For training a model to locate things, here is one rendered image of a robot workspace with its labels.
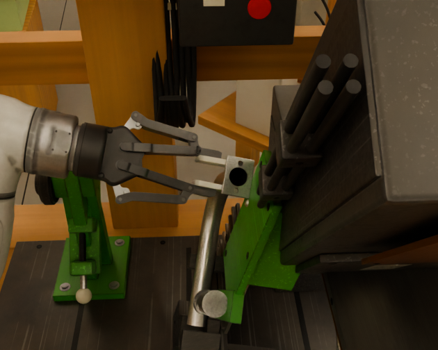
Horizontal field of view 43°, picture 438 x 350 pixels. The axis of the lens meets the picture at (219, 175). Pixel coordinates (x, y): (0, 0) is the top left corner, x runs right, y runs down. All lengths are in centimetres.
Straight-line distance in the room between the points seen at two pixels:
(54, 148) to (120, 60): 29
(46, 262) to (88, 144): 46
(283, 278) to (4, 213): 39
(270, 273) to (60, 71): 58
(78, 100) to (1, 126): 270
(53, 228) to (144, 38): 50
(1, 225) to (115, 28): 38
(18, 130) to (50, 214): 56
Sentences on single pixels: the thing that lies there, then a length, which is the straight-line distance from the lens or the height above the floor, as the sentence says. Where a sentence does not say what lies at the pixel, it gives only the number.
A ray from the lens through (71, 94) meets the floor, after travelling 352.
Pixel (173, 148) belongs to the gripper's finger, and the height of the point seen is 126.
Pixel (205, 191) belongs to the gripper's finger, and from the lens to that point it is 79.
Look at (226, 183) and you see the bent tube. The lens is 78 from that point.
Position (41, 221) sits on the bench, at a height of 88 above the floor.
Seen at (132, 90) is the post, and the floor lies 122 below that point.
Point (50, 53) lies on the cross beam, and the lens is 110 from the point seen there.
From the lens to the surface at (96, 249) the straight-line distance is 102.
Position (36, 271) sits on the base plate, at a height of 90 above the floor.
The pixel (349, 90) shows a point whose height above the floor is 155.
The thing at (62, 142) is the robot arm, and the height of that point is 130.
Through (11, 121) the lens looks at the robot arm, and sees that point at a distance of 75.
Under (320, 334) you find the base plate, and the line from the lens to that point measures 102.
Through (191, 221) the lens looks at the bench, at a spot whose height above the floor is 88.
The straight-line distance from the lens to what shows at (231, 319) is 78.
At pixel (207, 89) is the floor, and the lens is 345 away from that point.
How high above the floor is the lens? 172
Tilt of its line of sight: 39 degrees down
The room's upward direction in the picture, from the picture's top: straight up
